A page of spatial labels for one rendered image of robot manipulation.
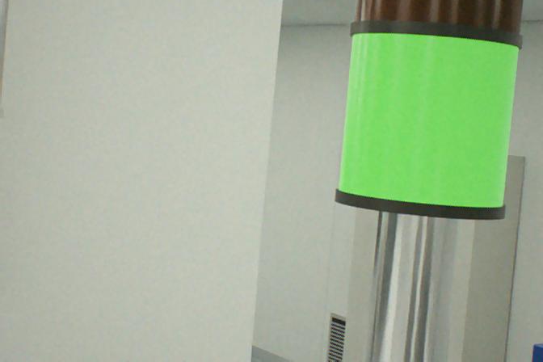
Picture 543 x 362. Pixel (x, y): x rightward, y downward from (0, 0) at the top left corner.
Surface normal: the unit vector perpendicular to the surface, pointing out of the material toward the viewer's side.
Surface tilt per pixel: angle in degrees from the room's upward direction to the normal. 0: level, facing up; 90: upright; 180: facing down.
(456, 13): 90
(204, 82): 90
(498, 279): 90
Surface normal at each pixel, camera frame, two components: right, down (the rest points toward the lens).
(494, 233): 0.57, 0.09
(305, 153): -0.82, -0.04
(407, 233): -0.30, 0.02
